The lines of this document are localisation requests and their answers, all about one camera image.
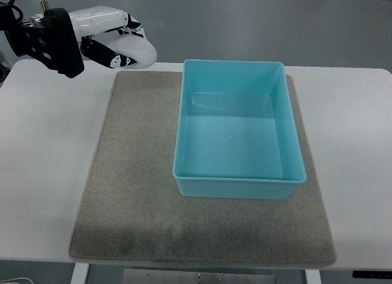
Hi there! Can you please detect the white cable on floor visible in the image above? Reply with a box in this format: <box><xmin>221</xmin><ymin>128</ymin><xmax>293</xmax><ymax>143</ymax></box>
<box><xmin>0</xmin><ymin>276</ymin><xmax>33</xmax><ymax>284</ymax></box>

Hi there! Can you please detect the white table leg right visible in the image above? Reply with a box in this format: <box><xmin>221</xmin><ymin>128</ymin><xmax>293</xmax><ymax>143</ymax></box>
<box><xmin>305</xmin><ymin>269</ymin><xmax>322</xmax><ymax>284</ymax></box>

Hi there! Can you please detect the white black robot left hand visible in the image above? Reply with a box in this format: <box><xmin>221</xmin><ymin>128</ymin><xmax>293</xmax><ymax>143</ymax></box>
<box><xmin>69</xmin><ymin>6</ymin><xmax>147</xmax><ymax>69</ymax></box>

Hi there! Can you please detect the grey felt mat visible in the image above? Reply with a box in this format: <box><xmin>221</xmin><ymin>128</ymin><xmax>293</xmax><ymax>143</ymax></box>
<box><xmin>69</xmin><ymin>72</ymin><xmax>336</xmax><ymax>267</ymax></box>

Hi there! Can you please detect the black table control panel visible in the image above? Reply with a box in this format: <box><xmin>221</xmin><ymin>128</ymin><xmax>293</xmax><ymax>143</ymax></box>
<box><xmin>352</xmin><ymin>271</ymin><xmax>392</xmax><ymax>280</ymax></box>

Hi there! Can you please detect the white bunny toy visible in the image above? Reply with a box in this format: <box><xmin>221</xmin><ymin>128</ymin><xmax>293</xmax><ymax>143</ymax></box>
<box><xmin>108</xmin><ymin>34</ymin><xmax>157</xmax><ymax>69</ymax></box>

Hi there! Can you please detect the white table leg left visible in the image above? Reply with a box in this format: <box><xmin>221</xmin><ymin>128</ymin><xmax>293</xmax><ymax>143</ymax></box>
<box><xmin>70</xmin><ymin>263</ymin><xmax>89</xmax><ymax>284</ymax></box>

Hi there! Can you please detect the white table leg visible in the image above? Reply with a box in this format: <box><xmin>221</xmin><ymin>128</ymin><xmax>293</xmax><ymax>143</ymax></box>
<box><xmin>70</xmin><ymin>263</ymin><xmax>89</xmax><ymax>284</ymax></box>
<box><xmin>305</xmin><ymin>269</ymin><xmax>322</xmax><ymax>284</ymax></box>

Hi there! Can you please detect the metal table base plate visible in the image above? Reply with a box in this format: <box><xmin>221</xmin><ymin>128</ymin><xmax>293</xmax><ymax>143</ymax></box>
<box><xmin>122</xmin><ymin>269</ymin><xmax>276</xmax><ymax>284</ymax></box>

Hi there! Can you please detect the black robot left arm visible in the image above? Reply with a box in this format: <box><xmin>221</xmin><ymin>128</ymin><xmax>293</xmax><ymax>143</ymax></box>
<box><xmin>1</xmin><ymin>0</ymin><xmax>85</xmax><ymax>78</ymax></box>

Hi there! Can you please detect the blue plastic box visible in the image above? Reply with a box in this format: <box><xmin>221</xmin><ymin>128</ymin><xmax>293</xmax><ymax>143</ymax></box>
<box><xmin>173</xmin><ymin>59</ymin><xmax>307</xmax><ymax>200</ymax></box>

